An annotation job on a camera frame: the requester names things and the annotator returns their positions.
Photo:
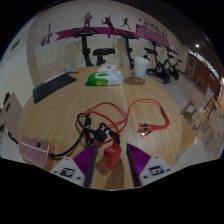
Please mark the black exercise bike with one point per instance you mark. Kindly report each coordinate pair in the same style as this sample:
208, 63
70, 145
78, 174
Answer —
159, 68
128, 50
173, 66
85, 50

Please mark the wall poster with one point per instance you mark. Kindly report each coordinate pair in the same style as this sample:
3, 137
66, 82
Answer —
46, 34

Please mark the pink power strip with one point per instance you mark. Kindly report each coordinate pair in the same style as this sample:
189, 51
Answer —
35, 151

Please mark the green wet wipes pack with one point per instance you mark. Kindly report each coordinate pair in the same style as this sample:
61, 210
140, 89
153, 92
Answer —
103, 79

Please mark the red charger block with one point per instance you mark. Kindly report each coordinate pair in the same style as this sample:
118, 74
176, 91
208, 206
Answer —
111, 158

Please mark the blue and orange pen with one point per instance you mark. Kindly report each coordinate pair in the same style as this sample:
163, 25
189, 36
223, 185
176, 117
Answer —
72, 70

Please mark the ceiling light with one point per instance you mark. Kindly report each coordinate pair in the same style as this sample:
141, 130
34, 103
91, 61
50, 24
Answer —
197, 45

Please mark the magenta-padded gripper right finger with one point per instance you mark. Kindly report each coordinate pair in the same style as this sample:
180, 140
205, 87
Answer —
155, 170

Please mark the round brown coaster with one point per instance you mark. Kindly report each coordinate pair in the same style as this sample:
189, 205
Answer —
133, 81

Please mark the white cup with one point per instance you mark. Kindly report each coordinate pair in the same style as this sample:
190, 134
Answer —
141, 67

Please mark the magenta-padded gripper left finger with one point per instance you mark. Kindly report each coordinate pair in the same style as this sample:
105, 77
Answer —
68, 171

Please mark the black flat desk pad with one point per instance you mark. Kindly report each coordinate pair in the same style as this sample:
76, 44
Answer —
53, 87

